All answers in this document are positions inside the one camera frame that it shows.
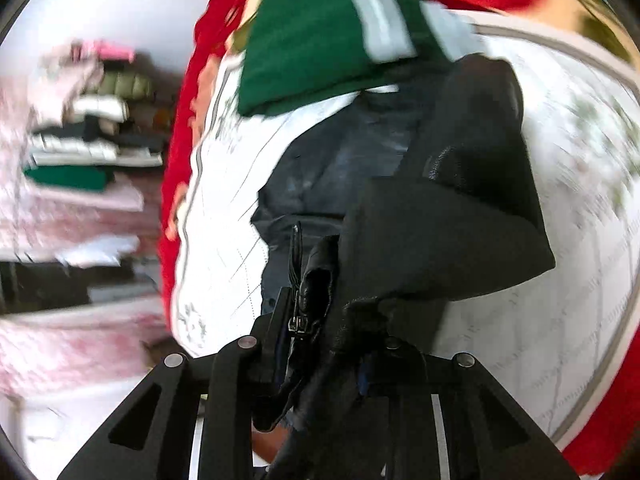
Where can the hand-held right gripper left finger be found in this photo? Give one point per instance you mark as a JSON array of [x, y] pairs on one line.
[[276, 322]]

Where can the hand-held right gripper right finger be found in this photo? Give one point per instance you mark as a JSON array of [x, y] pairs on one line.
[[395, 385]]

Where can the black garment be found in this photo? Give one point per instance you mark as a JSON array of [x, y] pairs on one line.
[[450, 220]]

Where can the stack of folded clothes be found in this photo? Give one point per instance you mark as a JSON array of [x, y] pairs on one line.
[[95, 125]]

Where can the dark navy garment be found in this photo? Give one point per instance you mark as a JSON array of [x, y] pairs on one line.
[[325, 170]]

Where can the white quilt with red border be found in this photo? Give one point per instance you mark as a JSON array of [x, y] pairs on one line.
[[575, 260]]

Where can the green folded garment grey stripes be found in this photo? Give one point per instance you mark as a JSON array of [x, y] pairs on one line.
[[310, 45]]

